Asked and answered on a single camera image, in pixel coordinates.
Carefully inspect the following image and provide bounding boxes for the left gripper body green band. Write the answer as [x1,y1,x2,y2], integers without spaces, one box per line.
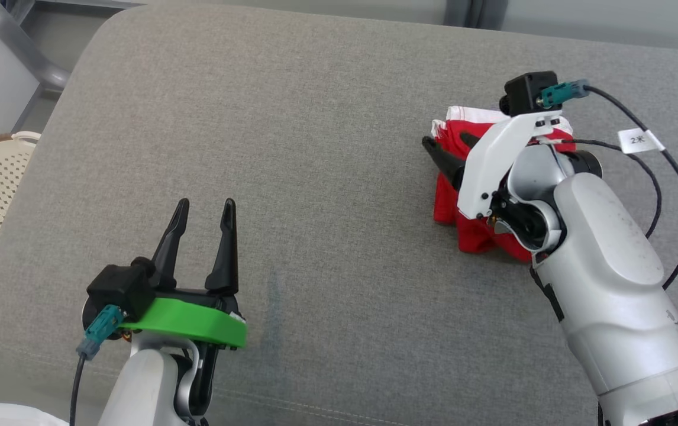
[119,288,248,350]

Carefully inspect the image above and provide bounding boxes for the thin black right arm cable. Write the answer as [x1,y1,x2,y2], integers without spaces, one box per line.
[537,138,663,238]

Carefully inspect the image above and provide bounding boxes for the grey metal tube leg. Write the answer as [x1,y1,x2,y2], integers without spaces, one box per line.
[0,0,72,91]

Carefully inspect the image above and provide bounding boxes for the red garment white striped trim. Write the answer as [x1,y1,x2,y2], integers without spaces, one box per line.
[431,105,576,263]

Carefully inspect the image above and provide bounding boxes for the grey fabric sofa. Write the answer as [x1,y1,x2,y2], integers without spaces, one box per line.
[0,3,678,426]

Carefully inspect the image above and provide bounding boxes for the white cable label tag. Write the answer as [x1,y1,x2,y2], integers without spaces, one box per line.
[618,127,665,154]

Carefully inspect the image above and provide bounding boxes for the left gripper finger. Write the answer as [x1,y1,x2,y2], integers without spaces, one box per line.
[205,199,240,295]
[150,198,191,291]

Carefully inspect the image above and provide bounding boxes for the dark grey pillar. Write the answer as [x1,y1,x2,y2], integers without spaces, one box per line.
[444,0,508,27]

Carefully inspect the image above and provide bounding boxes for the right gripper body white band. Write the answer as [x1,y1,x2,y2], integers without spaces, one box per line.
[456,109,573,221]

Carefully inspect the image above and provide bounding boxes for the white cloth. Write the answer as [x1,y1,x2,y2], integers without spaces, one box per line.
[0,401,73,426]

